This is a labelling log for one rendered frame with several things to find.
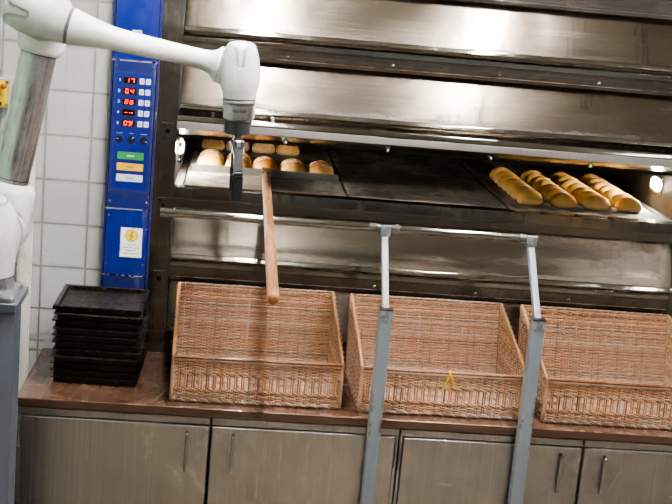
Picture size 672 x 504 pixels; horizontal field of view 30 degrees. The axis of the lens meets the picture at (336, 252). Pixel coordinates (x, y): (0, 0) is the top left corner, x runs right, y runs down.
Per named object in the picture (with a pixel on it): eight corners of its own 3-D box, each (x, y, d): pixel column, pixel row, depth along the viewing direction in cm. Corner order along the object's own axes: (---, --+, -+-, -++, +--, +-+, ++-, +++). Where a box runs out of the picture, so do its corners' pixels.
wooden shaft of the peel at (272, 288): (279, 306, 295) (280, 294, 295) (266, 306, 295) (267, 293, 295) (269, 180, 462) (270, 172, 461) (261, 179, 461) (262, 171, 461)
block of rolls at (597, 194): (486, 177, 516) (488, 164, 515) (600, 186, 521) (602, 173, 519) (517, 205, 457) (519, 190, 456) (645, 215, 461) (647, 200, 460)
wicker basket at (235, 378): (171, 355, 443) (175, 279, 437) (329, 364, 450) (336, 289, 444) (166, 402, 396) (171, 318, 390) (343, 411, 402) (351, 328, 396)
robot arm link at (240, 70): (258, 101, 337) (259, 96, 350) (261, 43, 333) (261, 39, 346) (218, 99, 336) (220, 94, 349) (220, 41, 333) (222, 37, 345)
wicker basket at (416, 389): (340, 366, 449) (347, 291, 443) (495, 374, 455) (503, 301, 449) (355, 413, 401) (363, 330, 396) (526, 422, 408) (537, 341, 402)
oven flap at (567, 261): (170, 260, 438) (174, 203, 440) (668, 294, 453) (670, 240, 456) (170, 258, 433) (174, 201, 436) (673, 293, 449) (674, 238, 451)
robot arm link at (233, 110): (223, 100, 337) (222, 122, 338) (256, 101, 338) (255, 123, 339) (221, 96, 346) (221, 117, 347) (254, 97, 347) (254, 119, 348)
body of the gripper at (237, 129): (224, 116, 347) (222, 150, 349) (225, 121, 339) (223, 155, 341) (251, 118, 348) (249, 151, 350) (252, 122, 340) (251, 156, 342)
